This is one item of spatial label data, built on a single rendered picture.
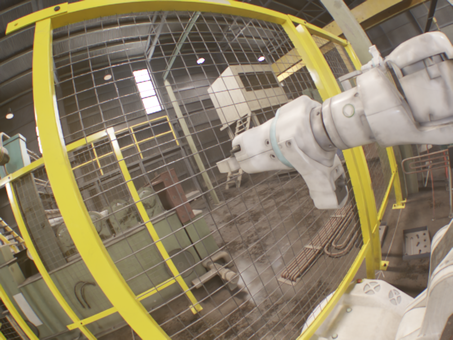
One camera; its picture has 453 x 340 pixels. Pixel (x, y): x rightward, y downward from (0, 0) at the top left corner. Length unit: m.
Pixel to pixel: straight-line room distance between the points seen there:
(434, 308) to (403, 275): 1.00
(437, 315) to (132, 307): 0.80
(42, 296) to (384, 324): 2.83
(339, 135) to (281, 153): 0.07
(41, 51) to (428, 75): 0.68
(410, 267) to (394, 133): 1.58
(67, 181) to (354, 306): 1.22
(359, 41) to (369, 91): 2.34
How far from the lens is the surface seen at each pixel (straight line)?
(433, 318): 0.75
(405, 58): 0.17
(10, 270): 2.73
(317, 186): 0.24
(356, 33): 2.53
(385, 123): 0.17
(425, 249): 1.86
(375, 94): 0.17
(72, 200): 0.43
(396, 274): 1.68
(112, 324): 2.58
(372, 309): 1.13
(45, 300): 2.65
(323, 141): 0.21
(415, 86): 0.18
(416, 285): 1.60
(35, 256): 2.00
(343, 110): 0.19
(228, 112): 9.93
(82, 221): 0.43
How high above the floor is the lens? 1.22
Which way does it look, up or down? 4 degrees down
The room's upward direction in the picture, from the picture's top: 23 degrees counter-clockwise
